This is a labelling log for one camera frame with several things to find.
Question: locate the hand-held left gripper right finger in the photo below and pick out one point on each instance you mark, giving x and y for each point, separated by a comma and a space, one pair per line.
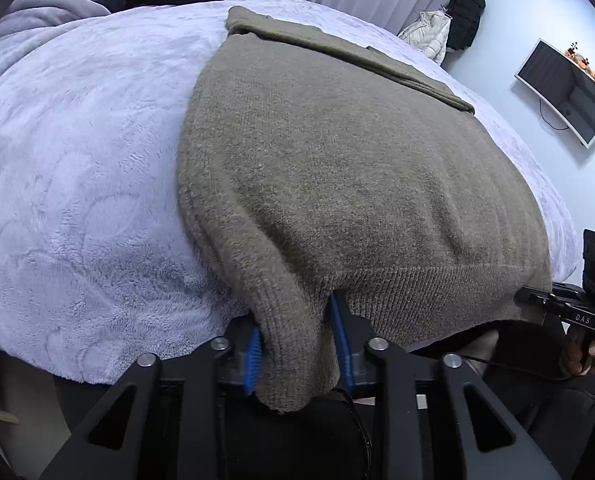
338, 345

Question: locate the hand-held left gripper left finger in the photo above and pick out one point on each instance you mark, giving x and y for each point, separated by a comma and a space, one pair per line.
254, 360

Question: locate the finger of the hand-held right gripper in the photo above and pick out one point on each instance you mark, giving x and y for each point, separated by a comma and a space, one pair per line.
535, 298

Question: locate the beige knit sweater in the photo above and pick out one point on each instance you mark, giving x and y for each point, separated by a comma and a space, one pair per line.
352, 185

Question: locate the person's dark pants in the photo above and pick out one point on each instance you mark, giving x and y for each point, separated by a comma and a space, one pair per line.
552, 415

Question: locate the lilac fleece blanket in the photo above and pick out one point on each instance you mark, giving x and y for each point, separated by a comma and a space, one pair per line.
77, 185

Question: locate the white hanging puffer jacket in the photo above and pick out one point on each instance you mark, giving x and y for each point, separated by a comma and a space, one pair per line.
430, 35

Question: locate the black hanging jacket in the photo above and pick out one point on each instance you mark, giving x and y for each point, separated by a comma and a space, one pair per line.
465, 15

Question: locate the wall-mounted television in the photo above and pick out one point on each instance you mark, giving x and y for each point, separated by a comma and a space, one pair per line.
562, 92

